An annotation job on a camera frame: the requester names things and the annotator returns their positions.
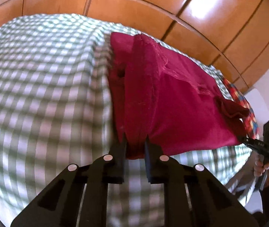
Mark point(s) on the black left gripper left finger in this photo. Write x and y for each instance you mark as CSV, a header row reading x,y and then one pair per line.
x,y
78,195

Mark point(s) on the wooden panelled headboard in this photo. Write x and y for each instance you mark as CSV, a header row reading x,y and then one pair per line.
x,y
231,35

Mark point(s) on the multicolour plaid blanket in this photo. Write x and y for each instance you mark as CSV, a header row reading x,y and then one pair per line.
x,y
249,120

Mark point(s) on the person's right hand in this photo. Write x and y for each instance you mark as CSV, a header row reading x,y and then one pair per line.
x,y
260,169

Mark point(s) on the crimson red garment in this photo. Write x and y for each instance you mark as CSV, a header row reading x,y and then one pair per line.
x,y
164,97

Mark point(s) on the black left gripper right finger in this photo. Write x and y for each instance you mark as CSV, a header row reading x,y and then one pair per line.
x,y
192,195

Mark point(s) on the green white checkered bedsheet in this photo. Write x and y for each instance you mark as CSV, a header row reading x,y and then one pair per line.
x,y
55,105

